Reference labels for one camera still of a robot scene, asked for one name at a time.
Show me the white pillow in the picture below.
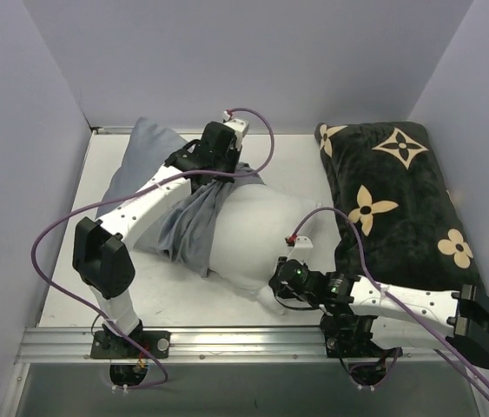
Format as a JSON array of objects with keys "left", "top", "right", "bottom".
[{"left": 208, "top": 184, "right": 321, "bottom": 315}]

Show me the grey pillowcase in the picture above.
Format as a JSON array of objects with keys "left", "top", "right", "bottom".
[{"left": 102, "top": 117, "right": 263, "bottom": 277}]

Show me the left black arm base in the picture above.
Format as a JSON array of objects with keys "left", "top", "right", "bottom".
[{"left": 89, "top": 322, "right": 171, "bottom": 360}]

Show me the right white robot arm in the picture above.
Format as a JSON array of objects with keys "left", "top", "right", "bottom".
[{"left": 269, "top": 257, "right": 489, "bottom": 370}]

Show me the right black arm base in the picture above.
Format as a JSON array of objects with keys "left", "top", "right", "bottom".
[{"left": 320, "top": 314, "right": 403, "bottom": 359}]

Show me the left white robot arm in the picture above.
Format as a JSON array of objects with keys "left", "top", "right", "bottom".
[{"left": 72, "top": 118, "right": 249, "bottom": 357}]

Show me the black floral plush pillow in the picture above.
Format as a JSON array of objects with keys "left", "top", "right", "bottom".
[{"left": 314, "top": 122, "right": 485, "bottom": 291}]

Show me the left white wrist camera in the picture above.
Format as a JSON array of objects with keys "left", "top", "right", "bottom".
[{"left": 222, "top": 110, "right": 249, "bottom": 150}]

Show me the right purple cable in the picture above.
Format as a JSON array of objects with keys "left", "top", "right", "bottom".
[{"left": 285, "top": 207, "right": 489, "bottom": 414}]

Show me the purple cable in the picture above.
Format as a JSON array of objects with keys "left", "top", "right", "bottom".
[
  {"left": 30, "top": 107, "right": 275, "bottom": 387},
  {"left": 285, "top": 207, "right": 489, "bottom": 414}
]

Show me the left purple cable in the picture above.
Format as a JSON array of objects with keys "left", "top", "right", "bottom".
[{"left": 30, "top": 107, "right": 275, "bottom": 387}]

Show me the aluminium front rail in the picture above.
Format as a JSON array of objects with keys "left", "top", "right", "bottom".
[{"left": 16, "top": 326, "right": 479, "bottom": 365}]

